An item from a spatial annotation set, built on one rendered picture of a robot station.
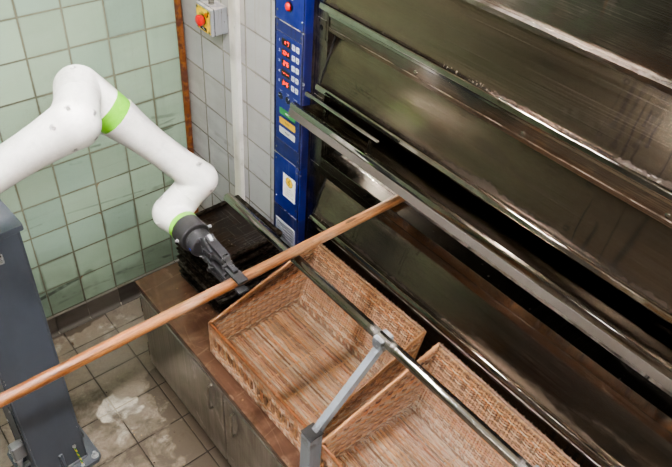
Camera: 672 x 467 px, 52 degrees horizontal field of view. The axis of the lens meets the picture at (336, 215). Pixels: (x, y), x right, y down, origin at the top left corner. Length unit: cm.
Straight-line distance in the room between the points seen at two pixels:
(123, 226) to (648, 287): 231
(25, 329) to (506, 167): 154
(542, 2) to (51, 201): 211
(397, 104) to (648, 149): 73
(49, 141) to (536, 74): 112
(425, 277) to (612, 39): 97
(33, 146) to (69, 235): 143
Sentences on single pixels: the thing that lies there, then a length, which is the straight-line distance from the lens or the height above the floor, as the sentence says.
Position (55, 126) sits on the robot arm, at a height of 162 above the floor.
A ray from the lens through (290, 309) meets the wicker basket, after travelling 260.
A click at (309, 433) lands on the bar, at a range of 185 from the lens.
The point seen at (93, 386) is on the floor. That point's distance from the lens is 322.
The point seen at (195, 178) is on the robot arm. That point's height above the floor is 131.
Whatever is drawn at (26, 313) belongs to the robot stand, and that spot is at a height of 87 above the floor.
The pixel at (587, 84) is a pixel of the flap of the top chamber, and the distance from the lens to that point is 157.
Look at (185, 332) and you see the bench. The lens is 257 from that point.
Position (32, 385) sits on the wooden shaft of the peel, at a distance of 172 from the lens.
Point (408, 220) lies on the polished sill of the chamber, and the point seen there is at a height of 118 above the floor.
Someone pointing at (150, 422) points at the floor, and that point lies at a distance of 306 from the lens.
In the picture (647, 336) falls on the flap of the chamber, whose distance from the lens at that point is 165.
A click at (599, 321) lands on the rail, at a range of 158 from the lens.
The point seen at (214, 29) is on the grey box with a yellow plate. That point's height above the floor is 144.
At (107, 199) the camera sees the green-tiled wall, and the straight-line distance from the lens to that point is 313.
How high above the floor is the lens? 250
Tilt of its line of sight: 39 degrees down
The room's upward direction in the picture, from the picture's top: 5 degrees clockwise
